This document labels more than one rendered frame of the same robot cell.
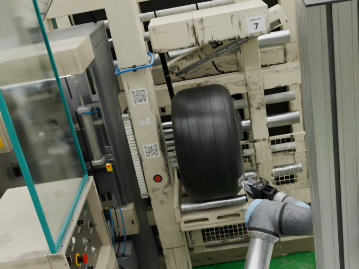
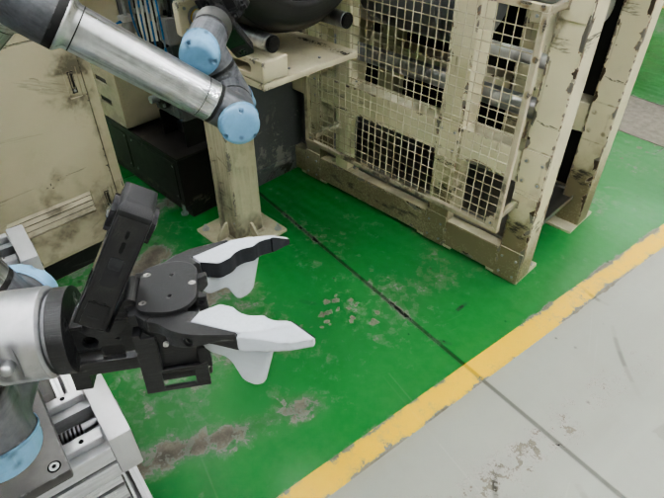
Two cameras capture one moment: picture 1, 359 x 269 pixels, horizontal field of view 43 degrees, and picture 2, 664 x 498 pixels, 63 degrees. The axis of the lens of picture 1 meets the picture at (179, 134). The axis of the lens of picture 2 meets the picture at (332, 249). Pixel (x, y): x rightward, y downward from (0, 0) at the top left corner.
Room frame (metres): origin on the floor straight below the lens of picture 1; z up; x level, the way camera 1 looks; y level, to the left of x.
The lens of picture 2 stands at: (1.00, -1.29, 1.37)
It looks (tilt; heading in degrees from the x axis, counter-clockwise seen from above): 39 degrees down; 40
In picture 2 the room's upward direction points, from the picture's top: straight up
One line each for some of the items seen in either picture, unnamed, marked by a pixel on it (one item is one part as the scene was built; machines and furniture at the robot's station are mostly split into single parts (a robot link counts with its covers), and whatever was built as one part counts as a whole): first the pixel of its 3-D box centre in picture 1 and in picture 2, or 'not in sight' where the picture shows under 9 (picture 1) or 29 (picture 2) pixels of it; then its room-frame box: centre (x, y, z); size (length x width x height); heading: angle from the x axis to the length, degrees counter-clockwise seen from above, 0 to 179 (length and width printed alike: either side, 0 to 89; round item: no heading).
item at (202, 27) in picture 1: (208, 26); not in sight; (2.44, -0.26, 1.71); 0.61 x 0.25 x 0.15; 85
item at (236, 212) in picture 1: (213, 213); (234, 52); (2.01, -0.10, 0.84); 0.36 x 0.09 x 0.06; 85
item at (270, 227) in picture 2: not in sight; (241, 227); (2.15, 0.15, 0.02); 0.27 x 0.27 x 0.04; 85
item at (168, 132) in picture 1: (168, 142); not in sight; (2.55, 0.08, 1.05); 0.20 x 0.15 x 0.30; 85
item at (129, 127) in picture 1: (137, 155); not in sight; (2.13, 0.23, 1.19); 0.05 x 0.04 x 0.48; 175
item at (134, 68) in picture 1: (133, 63); not in sight; (2.15, 0.15, 1.66); 0.19 x 0.19 x 0.06; 85
